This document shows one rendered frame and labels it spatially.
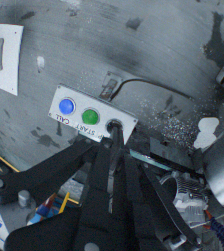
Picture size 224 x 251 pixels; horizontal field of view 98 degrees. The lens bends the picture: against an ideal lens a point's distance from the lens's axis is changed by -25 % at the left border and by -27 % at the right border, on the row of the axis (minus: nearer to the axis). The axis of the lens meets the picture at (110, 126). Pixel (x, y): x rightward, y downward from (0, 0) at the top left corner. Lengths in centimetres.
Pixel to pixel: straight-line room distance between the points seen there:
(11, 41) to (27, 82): 23
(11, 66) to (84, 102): 57
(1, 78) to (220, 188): 105
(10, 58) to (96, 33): 45
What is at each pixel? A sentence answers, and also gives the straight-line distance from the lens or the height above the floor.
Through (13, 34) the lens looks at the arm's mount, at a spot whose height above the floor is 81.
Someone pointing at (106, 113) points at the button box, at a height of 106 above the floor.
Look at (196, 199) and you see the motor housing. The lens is 57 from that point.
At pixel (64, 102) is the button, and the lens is 25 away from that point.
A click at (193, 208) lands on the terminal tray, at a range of 60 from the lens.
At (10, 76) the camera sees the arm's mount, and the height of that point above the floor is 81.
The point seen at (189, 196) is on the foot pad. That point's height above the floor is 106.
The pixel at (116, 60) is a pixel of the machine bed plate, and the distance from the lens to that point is 47.
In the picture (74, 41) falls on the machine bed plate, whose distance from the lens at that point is 51.
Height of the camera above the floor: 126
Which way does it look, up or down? 51 degrees down
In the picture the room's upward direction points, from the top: 161 degrees counter-clockwise
